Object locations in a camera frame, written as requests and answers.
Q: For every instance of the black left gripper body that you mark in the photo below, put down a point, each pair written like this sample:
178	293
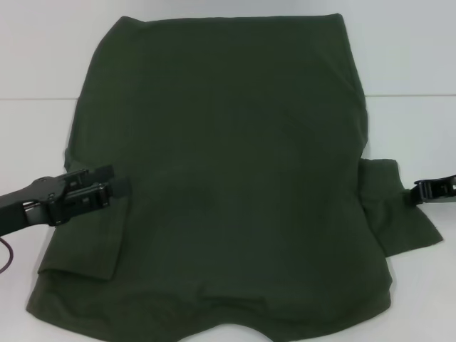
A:
21	206

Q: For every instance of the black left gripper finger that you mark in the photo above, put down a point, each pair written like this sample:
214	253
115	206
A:
92	199
89	177

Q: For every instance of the dark green t-shirt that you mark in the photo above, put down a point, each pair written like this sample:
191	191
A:
231	171

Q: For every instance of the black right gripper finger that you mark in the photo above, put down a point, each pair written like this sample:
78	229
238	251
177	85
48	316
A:
424	194

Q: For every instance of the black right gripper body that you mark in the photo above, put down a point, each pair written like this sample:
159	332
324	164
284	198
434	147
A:
447	192

